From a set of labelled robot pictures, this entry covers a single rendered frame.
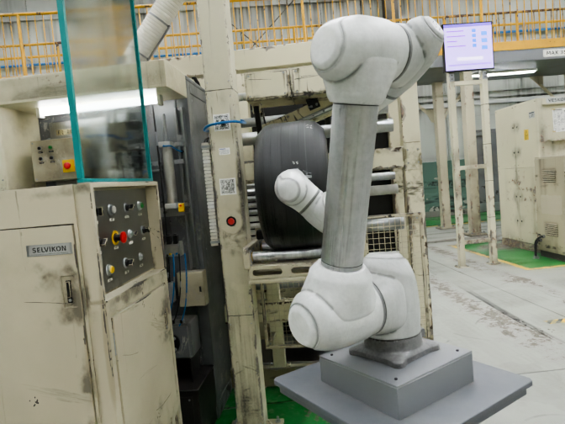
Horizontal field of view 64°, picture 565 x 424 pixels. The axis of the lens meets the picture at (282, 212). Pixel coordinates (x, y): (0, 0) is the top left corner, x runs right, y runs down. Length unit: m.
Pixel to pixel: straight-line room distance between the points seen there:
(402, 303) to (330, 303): 0.24
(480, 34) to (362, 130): 5.17
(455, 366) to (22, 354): 1.29
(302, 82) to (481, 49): 3.97
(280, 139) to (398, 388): 1.14
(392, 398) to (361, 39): 0.79
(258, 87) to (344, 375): 1.54
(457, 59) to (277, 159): 4.30
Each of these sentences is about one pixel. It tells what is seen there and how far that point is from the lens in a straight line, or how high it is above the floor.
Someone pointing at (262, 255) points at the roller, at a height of 0.91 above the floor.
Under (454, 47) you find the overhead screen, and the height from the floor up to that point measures 2.60.
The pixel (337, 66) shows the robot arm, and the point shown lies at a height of 1.43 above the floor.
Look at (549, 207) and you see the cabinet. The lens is 6.36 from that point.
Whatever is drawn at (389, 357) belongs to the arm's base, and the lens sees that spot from 1.25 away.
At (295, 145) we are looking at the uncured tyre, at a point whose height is 1.36.
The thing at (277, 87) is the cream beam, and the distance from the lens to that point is 2.34.
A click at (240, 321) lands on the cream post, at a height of 0.59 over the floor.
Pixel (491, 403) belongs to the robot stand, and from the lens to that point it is 1.27.
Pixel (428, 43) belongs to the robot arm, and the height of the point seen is 1.49.
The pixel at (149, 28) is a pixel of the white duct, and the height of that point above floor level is 2.06.
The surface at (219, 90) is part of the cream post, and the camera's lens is 2.12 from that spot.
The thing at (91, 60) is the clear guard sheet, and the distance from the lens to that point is 1.68.
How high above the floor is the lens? 1.22
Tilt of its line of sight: 4 degrees down
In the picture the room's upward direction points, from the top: 5 degrees counter-clockwise
